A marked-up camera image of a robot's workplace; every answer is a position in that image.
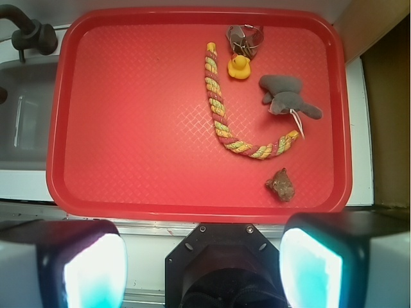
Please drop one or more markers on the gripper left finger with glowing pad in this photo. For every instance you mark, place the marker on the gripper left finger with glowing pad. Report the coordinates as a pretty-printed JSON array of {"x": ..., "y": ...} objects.
[{"x": 62, "y": 264}]

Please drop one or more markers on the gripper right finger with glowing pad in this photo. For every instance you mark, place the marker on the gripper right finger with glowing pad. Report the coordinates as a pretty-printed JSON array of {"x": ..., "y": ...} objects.
[{"x": 347, "y": 259}]

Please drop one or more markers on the brown rock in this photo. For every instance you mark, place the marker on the brown rock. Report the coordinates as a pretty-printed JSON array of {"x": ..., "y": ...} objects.
[{"x": 281, "y": 184}]

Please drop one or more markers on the grey sink basin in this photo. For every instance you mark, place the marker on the grey sink basin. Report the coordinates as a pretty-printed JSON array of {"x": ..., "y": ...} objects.
[{"x": 26, "y": 112}]

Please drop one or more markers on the red plastic tray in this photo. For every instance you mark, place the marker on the red plastic tray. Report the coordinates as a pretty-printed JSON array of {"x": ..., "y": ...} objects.
[{"x": 132, "y": 134}]

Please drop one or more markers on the grey plush elephant toy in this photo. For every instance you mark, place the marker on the grey plush elephant toy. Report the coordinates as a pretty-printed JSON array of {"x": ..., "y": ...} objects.
[{"x": 283, "y": 95}]

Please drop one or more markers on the yellow rubber duck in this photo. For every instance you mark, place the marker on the yellow rubber duck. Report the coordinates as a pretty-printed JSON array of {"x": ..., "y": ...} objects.
[{"x": 239, "y": 67}]

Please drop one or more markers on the dark metal faucet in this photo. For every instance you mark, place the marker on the dark metal faucet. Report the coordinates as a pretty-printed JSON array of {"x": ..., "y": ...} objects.
[{"x": 30, "y": 33}]

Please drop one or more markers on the silver keys on ring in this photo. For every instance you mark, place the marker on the silver keys on ring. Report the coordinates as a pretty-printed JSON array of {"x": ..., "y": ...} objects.
[{"x": 245, "y": 39}]

